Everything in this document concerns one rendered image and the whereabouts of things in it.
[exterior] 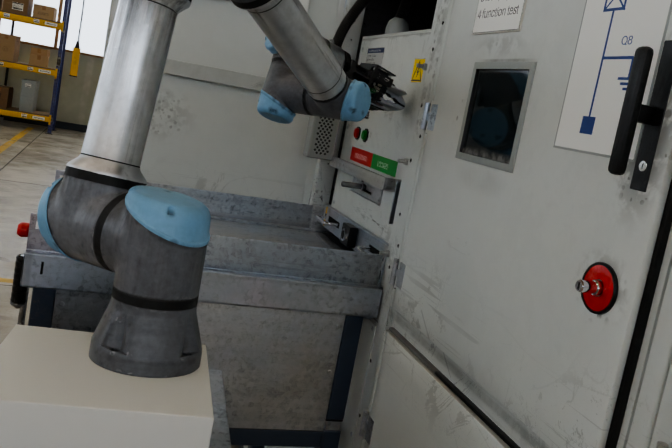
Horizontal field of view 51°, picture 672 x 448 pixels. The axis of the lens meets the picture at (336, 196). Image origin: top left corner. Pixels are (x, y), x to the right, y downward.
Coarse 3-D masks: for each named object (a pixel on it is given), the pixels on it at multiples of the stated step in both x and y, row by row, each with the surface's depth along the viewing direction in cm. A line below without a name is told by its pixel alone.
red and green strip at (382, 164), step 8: (352, 152) 186; (360, 152) 180; (368, 152) 175; (360, 160) 179; (368, 160) 174; (376, 160) 169; (384, 160) 164; (392, 160) 160; (376, 168) 168; (384, 168) 163; (392, 168) 159; (392, 176) 158
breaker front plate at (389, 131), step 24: (408, 48) 160; (408, 72) 158; (384, 96) 170; (408, 96) 156; (384, 120) 168; (408, 120) 154; (360, 144) 181; (384, 144) 166; (408, 144) 153; (336, 192) 194; (360, 192) 176; (384, 192) 162; (360, 216) 174; (384, 216) 160; (384, 240) 158
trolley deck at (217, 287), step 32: (224, 224) 183; (32, 256) 123; (64, 256) 127; (64, 288) 126; (96, 288) 127; (224, 288) 134; (256, 288) 136; (288, 288) 138; (320, 288) 140; (352, 288) 142
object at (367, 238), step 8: (336, 216) 187; (344, 216) 182; (352, 224) 175; (336, 232) 186; (360, 232) 169; (368, 232) 165; (360, 240) 168; (368, 240) 164; (376, 240) 159; (352, 248) 173; (376, 248) 158; (384, 248) 154
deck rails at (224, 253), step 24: (192, 192) 188; (216, 192) 190; (216, 216) 190; (240, 216) 193; (264, 216) 195; (288, 216) 197; (216, 240) 136; (240, 240) 137; (216, 264) 136; (240, 264) 138; (264, 264) 139; (288, 264) 141; (312, 264) 142; (336, 264) 144; (360, 264) 145
